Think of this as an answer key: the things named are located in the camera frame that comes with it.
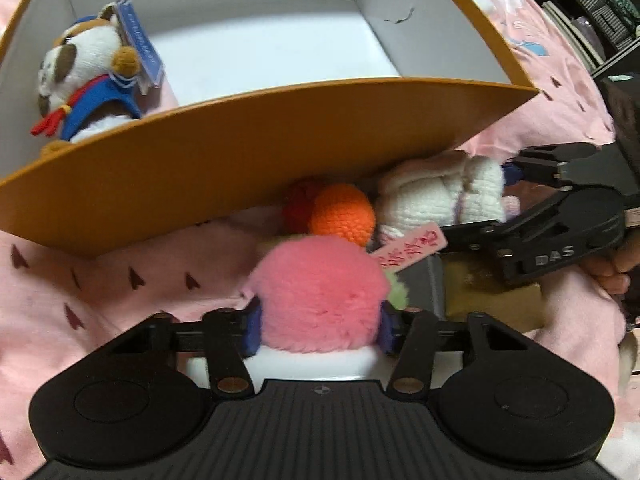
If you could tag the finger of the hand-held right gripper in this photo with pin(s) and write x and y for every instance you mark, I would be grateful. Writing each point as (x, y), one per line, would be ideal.
(480, 234)
(550, 160)

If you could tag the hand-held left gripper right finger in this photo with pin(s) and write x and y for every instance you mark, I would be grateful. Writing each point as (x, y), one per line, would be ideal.
(387, 331)

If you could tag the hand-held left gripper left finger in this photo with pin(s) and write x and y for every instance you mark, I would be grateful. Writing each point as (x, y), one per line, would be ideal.
(252, 331)

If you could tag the grey box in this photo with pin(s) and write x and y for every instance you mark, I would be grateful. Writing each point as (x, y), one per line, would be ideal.
(422, 285)

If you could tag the white knitted plush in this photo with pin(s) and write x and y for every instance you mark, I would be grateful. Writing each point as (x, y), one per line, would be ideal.
(425, 195)

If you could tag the gold box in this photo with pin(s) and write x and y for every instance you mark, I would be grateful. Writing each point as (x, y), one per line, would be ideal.
(480, 305)

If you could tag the pink fluffy pompom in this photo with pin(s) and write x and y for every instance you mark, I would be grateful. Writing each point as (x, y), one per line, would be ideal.
(315, 290)

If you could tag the orange cardboard box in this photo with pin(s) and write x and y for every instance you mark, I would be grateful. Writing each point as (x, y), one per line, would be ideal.
(200, 160)

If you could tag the person's right hand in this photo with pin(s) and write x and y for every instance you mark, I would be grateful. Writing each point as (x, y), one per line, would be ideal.
(616, 280)

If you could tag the green crochet leaf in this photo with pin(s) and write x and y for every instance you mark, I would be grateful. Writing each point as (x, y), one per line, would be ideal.
(397, 292)

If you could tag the pink label tag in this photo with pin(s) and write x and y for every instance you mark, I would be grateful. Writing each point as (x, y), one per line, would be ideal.
(410, 250)

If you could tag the orange crochet ball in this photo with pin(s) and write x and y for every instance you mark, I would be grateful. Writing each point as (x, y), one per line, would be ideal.
(342, 215)

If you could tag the dark shelf unit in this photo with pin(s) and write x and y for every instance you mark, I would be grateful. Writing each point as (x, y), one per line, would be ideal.
(600, 10)

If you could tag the dog plush toy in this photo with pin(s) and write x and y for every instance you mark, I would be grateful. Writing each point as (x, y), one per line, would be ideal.
(80, 60)

